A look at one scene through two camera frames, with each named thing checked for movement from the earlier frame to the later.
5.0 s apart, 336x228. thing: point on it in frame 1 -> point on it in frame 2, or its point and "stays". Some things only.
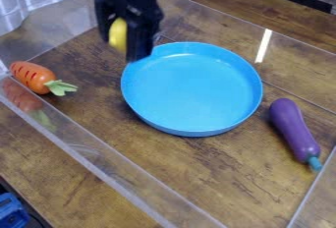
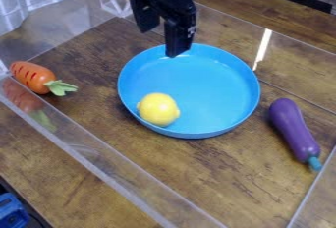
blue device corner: x=13 y=215 stays
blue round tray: x=193 y=89 stays
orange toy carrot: x=39 y=79 stays
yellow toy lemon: x=117 y=36 -> x=157 y=109
